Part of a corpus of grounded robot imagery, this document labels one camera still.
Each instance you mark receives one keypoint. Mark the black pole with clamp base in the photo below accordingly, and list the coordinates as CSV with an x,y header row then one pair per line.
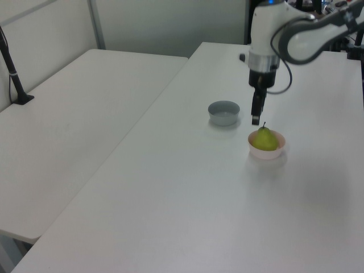
x,y
12,74

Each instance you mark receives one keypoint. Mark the white side table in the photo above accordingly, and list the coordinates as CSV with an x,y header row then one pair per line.
x,y
76,128

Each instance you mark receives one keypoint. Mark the green pear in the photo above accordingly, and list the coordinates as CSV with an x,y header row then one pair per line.
x,y
264,140

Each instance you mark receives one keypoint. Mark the black camera stand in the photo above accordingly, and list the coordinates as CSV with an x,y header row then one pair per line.
x,y
355,45

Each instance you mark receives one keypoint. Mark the pink bowl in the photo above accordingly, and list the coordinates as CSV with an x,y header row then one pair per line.
x,y
266,154

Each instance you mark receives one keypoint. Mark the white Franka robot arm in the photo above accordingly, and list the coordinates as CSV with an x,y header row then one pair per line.
x,y
301,42

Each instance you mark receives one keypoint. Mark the grey partition frame post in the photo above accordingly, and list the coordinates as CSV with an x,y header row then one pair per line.
x,y
96,25

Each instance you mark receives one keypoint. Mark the small black table knob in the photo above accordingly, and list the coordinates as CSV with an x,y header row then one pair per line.
x,y
242,57

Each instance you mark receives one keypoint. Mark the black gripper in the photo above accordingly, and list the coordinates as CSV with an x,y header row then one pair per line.
x,y
262,77

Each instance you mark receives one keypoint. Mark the grey bowl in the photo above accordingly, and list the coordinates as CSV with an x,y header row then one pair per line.
x,y
223,114

